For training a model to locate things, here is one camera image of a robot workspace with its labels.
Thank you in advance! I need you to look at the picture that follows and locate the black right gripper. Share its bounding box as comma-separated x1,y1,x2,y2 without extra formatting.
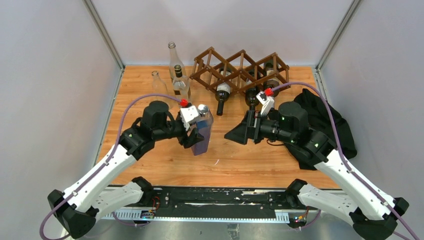
224,110,295,145

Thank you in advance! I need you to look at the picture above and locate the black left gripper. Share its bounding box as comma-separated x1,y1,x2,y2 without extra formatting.
153,116,205,148

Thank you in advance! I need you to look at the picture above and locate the blue square bottle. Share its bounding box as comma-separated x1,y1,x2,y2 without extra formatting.
191,104,214,156

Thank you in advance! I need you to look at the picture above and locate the clear whisky bottle black label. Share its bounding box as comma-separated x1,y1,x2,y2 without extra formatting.
172,64,191,102

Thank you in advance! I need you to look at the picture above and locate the clear bottle with dark label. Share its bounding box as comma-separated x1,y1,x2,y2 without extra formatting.
168,41,187,80

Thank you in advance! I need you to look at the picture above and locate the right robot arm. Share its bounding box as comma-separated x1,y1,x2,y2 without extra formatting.
224,101,409,240

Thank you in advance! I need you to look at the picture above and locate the dark wine bottle middle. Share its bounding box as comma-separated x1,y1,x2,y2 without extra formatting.
244,85,260,111

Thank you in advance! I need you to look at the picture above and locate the dark wine bottle white label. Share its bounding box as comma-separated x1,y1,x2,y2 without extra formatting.
214,67,233,117

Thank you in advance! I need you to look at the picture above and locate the brown wooden wine rack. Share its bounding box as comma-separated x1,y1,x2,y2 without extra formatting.
189,46,290,96

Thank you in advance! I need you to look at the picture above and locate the dark wine bottle silver neck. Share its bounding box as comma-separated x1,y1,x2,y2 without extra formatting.
263,61,281,90

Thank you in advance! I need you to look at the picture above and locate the black cloth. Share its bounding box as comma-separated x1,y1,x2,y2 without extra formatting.
294,88,358,160

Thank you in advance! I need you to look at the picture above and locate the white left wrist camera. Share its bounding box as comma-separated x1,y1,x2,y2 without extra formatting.
179,105,201,131

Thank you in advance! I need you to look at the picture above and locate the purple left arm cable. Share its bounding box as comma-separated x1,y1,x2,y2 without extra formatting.
39,93,183,240

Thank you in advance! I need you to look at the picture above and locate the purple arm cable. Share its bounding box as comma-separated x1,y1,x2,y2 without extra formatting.
39,93,183,240
269,81,413,240

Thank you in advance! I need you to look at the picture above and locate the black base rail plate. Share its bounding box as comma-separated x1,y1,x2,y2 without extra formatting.
130,186,318,223

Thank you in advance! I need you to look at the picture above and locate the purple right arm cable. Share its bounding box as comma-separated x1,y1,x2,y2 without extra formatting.
269,81,413,240

